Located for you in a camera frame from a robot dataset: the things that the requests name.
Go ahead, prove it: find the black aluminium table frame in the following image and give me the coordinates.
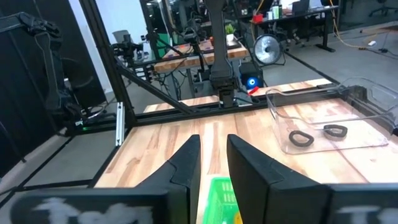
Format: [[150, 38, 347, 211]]
[[0, 0, 398, 208]]

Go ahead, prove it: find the black office chair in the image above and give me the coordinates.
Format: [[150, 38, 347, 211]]
[[368, 0, 398, 18]]

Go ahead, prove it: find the clear plastic bin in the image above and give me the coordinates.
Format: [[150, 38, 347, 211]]
[[265, 77, 398, 156]]

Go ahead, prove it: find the yellow hanging cable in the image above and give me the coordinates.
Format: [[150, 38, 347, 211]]
[[328, 0, 369, 50]]

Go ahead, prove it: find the black laptop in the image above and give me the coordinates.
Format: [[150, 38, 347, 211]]
[[291, 0, 312, 15]]

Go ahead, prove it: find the round silver floor fan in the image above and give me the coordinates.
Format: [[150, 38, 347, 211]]
[[252, 33, 286, 67]]

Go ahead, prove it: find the green white bottle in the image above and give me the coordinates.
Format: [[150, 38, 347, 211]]
[[271, 3, 281, 21]]

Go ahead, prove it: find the wooden background table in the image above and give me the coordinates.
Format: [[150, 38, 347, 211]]
[[153, 39, 249, 75]]

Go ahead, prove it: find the black computer blue light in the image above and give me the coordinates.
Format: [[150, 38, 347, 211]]
[[239, 61, 265, 91]]

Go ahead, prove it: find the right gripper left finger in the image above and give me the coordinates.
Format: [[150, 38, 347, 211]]
[[9, 134, 201, 224]]

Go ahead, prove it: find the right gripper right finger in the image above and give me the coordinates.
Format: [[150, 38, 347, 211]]
[[226, 134, 398, 224]]

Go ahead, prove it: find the small green potted plant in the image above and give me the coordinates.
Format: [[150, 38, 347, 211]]
[[224, 24, 236, 45]]

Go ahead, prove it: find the grey office chair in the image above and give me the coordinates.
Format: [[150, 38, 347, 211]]
[[111, 29, 132, 44]]

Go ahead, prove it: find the green plastic basket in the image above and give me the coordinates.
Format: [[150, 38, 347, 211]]
[[202, 176, 244, 224]]

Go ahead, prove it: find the black spring keychain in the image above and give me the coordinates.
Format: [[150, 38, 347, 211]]
[[288, 130, 315, 147], [323, 124, 348, 139]]

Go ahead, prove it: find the black office desk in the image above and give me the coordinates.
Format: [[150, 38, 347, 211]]
[[250, 4, 340, 53]]

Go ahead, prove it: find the silver aluminium profile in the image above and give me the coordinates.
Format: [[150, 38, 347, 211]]
[[115, 101, 126, 147]]

